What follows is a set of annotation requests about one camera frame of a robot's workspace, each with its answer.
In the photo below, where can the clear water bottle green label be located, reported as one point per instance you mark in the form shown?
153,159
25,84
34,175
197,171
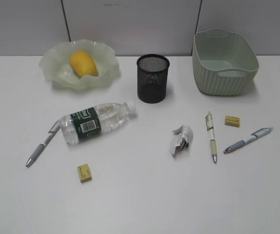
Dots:
99,119

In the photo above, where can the white waste paper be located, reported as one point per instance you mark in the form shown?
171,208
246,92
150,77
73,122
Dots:
182,138

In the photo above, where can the yellow mango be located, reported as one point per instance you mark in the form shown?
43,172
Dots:
83,64

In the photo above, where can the blue grey pen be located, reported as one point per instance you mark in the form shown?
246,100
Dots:
259,133

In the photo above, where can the black mesh pen holder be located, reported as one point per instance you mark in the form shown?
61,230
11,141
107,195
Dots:
152,73

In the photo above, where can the cream white pen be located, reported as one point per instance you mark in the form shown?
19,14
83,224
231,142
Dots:
210,130

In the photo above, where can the yellow eraser front left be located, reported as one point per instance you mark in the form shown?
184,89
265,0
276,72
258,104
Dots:
84,173

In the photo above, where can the yellow eraser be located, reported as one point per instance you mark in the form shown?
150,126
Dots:
232,121
84,173

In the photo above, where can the grey white pen left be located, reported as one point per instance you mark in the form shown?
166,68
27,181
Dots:
38,151

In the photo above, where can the yellow eraser right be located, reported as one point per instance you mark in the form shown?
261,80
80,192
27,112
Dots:
232,121

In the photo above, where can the green plastic woven basket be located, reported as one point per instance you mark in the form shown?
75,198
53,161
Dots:
224,63

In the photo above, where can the pale green wavy plate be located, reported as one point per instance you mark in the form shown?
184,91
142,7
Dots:
56,67

